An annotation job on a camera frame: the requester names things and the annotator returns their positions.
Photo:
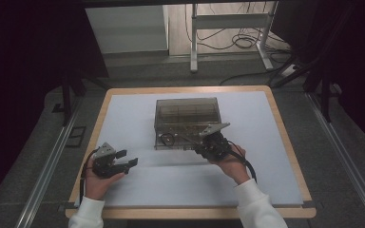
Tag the aluminium floor rail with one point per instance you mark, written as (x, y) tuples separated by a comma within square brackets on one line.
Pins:
[(44, 177), (345, 158)]

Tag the smoky clear drawer box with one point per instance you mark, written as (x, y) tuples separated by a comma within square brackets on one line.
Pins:
[(187, 120)]

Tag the person's left hand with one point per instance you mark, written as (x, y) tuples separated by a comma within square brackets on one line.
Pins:
[(98, 186)]

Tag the black floor bracket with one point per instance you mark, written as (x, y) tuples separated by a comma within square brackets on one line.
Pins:
[(76, 136)]

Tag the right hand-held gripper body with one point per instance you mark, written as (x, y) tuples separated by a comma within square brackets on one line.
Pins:
[(215, 147)]

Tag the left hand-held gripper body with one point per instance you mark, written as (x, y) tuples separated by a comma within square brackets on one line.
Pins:
[(104, 166)]

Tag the white panel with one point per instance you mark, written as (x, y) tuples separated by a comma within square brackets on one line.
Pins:
[(126, 28)]

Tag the white table mat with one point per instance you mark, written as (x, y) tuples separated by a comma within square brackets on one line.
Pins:
[(171, 190)]

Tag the dark curtain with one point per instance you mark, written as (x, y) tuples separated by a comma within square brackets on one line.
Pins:
[(361, 63), (19, 79)]

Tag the person's right hand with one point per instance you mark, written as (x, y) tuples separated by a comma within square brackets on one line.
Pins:
[(233, 167)]

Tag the white power strip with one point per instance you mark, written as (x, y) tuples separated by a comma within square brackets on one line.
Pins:
[(289, 70)]

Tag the black metal stand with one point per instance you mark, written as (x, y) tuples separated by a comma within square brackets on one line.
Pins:
[(325, 95), (66, 101)]

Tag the white metal desk frame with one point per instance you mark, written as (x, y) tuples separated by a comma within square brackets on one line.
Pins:
[(231, 20)]

